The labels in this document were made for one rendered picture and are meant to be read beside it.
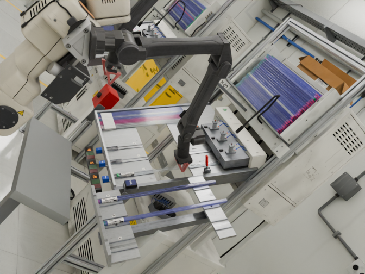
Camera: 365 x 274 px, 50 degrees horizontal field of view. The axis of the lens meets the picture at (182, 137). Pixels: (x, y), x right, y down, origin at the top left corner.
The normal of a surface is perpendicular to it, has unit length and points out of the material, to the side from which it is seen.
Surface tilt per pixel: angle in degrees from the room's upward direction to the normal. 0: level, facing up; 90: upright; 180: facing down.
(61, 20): 90
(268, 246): 90
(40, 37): 90
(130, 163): 43
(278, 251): 90
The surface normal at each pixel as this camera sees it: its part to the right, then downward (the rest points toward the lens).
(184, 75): 0.30, 0.55
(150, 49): 0.52, 0.63
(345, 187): -0.64, -0.48
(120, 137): 0.08, -0.83
